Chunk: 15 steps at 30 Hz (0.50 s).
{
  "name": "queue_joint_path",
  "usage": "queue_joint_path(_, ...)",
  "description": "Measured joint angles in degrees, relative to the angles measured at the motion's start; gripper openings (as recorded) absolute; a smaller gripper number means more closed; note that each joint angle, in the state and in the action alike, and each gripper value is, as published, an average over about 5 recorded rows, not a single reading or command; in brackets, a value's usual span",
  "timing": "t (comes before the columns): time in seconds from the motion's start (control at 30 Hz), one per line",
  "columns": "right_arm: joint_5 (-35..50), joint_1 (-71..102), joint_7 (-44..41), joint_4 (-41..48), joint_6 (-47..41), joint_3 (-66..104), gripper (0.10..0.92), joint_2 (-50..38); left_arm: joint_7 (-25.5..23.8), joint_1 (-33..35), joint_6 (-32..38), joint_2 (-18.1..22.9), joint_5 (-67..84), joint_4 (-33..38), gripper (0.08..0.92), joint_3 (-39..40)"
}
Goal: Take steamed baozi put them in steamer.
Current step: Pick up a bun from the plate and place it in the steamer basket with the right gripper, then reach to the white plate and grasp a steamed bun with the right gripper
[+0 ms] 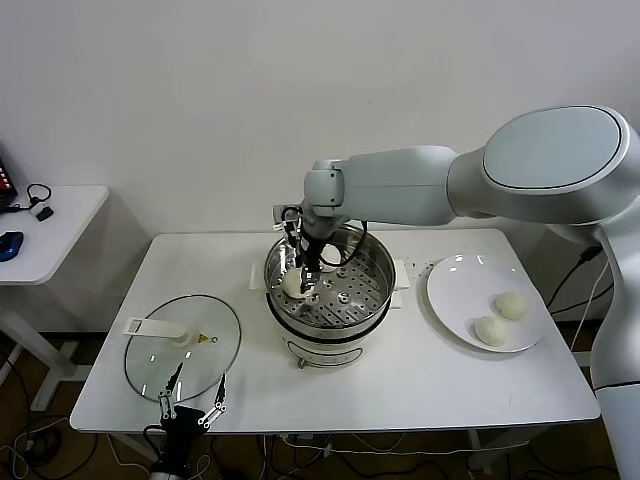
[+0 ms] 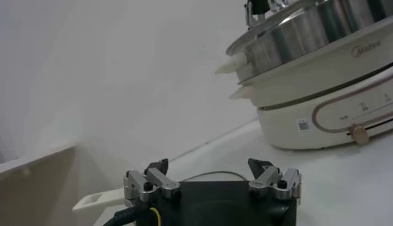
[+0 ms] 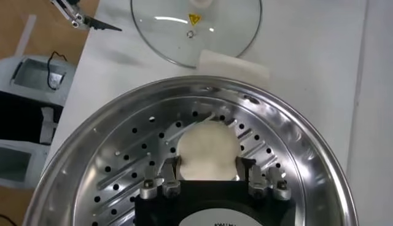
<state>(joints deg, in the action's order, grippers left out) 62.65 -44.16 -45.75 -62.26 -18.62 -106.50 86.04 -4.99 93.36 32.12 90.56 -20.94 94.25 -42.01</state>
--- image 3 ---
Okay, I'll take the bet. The white steamed baozi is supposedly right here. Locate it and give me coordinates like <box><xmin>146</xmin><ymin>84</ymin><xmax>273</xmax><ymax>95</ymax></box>
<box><xmin>176</xmin><ymin>120</ymin><xmax>242</xmax><ymax>181</ymax></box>

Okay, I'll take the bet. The stainless steel steamer basket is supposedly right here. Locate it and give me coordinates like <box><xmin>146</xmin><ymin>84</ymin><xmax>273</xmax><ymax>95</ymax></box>
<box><xmin>21</xmin><ymin>75</ymin><xmax>360</xmax><ymax>226</ymax></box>

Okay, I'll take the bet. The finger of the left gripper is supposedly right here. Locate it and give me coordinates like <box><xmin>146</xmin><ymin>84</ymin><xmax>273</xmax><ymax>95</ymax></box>
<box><xmin>49</xmin><ymin>0</ymin><xmax>123</xmax><ymax>32</ymax></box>

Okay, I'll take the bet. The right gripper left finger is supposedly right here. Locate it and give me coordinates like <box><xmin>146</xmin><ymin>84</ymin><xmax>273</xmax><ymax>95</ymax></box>
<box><xmin>139</xmin><ymin>155</ymin><xmax>182</xmax><ymax>200</ymax></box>

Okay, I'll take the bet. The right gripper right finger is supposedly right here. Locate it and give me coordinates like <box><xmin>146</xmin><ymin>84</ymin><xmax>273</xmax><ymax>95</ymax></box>
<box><xmin>235</xmin><ymin>155</ymin><xmax>292</xmax><ymax>201</ymax></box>

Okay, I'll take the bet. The glass pot lid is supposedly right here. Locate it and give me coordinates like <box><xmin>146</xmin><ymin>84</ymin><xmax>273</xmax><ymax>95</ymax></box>
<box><xmin>130</xmin><ymin>0</ymin><xmax>263</xmax><ymax>69</ymax></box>

